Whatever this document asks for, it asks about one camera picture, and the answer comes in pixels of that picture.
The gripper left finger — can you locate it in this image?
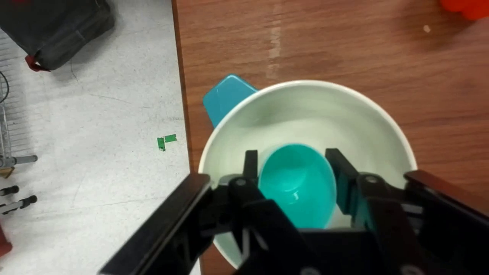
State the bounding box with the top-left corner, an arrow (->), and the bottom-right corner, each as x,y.
99,150 -> 318,275

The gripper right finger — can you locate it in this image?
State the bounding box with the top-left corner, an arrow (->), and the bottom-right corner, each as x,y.
325,148 -> 489,275

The teal plastic cup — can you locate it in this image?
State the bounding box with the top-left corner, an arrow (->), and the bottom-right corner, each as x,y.
258,144 -> 337,230

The green tape piece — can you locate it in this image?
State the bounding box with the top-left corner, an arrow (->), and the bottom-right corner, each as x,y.
157,134 -> 178,152

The red object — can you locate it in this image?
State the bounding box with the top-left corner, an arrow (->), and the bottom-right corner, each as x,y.
0,225 -> 13,258

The orange plastic object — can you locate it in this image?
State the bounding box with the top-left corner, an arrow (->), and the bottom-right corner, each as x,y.
439,0 -> 489,21

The black fabric bag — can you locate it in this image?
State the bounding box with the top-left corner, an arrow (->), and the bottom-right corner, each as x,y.
0,0 -> 116,72

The white pot with blue handle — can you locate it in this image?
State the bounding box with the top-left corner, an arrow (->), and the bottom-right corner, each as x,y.
198,74 -> 418,270

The metal wire rack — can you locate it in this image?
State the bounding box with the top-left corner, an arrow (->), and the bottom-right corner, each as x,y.
0,31 -> 39,169

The black cable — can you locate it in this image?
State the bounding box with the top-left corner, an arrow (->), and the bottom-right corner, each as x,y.
0,70 -> 10,104

